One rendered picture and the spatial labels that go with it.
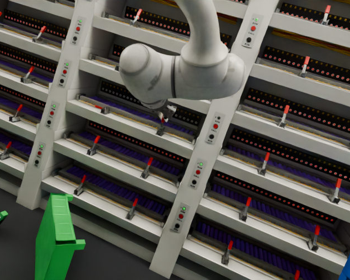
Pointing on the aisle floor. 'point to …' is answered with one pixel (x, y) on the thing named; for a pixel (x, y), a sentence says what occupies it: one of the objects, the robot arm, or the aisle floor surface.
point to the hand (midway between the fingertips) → (164, 115)
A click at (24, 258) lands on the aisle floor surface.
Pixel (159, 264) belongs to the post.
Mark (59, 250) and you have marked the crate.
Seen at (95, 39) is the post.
